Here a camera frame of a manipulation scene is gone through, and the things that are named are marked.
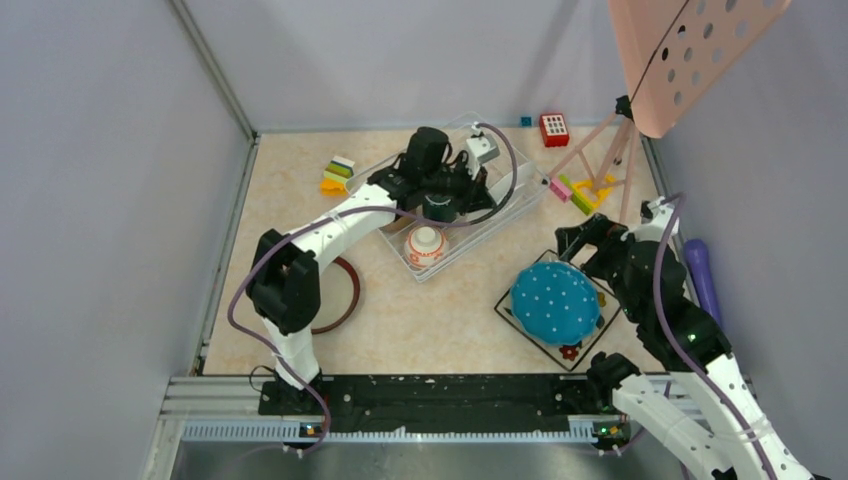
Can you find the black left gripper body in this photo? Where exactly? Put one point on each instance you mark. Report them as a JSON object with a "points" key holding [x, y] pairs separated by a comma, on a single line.
{"points": [[457, 182]]}

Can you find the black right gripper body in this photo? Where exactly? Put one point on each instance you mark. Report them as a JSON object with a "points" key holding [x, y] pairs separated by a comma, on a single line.
{"points": [[626, 295]]}

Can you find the dark green mug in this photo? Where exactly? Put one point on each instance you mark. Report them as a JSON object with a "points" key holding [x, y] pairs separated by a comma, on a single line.
{"points": [[439, 208]]}

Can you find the orange patterned bowl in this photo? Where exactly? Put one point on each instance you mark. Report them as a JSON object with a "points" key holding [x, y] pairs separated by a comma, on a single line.
{"points": [[424, 246]]}

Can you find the blue polka dot plate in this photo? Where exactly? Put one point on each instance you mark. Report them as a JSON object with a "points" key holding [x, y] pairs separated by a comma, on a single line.
{"points": [[555, 303]]}

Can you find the white printed plate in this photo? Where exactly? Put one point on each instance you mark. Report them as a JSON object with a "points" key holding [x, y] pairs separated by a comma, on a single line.
{"points": [[524, 177]]}

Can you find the square floral plate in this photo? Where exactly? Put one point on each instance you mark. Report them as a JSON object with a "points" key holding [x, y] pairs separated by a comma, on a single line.
{"points": [[569, 358]]}

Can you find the red rimmed round plate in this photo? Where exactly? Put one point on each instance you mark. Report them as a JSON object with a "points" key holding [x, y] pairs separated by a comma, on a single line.
{"points": [[340, 295]]}

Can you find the brown speckled bowl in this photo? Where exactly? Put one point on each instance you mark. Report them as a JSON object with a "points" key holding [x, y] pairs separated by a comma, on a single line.
{"points": [[399, 223]]}

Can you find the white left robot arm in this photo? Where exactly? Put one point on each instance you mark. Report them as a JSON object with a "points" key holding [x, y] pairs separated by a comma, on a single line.
{"points": [[284, 282]]}

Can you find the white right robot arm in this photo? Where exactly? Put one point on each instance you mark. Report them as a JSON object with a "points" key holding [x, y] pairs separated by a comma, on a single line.
{"points": [[735, 440]]}

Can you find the yellow triangle toy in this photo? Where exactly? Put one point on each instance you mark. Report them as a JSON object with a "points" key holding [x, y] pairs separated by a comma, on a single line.
{"points": [[598, 192]]}

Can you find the pink toy brick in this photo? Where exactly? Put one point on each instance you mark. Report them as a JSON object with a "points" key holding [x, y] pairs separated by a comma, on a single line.
{"points": [[560, 189]]}

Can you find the striped toy block stack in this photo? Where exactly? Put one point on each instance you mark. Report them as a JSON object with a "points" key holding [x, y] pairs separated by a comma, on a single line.
{"points": [[335, 176]]}

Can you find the red toy block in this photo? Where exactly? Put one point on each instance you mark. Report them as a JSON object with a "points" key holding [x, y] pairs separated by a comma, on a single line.
{"points": [[554, 130]]}

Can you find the pink perforated music stand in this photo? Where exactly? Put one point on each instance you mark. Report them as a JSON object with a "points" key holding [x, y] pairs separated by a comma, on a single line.
{"points": [[671, 54]]}

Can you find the purple handle tool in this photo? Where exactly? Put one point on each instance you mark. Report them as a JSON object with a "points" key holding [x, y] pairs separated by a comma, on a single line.
{"points": [[698, 261]]}

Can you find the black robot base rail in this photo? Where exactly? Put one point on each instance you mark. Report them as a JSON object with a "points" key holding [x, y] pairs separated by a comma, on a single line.
{"points": [[445, 404]]}

